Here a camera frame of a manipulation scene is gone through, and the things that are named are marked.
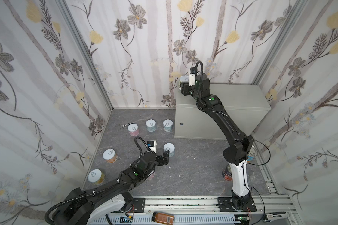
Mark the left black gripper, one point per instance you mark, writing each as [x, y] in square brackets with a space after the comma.
[159, 159]

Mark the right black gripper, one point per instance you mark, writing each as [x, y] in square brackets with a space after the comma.
[186, 87]

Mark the teal can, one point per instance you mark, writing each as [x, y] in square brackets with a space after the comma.
[169, 147]
[151, 125]
[167, 125]

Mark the green label can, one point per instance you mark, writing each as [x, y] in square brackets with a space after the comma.
[182, 80]

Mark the pink label can front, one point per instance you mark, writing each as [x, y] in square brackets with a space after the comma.
[151, 176]

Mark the pink label can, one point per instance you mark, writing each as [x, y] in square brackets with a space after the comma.
[151, 176]
[133, 129]

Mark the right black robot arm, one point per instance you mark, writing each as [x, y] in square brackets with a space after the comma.
[240, 144]

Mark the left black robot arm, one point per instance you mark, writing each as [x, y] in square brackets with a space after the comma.
[82, 206]

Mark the pink label can back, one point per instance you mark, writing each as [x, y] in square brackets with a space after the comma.
[133, 129]

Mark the grey metal cabinet box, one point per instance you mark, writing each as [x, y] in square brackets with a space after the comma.
[245, 104]

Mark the orange label can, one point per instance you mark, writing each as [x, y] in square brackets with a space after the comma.
[110, 156]

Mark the orange brown bottle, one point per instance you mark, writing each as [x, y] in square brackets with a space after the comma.
[163, 218]

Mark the red dark label can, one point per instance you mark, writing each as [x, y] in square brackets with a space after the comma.
[227, 173]

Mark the yellow label can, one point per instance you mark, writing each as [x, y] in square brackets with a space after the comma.
[96, 177]

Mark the blue label can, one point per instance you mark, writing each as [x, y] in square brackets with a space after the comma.
[252, 154]

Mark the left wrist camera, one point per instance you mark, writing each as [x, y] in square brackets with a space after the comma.
[151, 145]

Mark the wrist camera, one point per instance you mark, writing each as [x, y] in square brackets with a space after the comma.
[151, 145]
[192, 75]

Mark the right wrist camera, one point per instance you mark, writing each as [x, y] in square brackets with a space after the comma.
[192, 75]

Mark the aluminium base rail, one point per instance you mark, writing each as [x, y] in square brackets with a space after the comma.
[203, 211]

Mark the white handled tool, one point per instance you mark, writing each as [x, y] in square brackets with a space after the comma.
[269, 217]

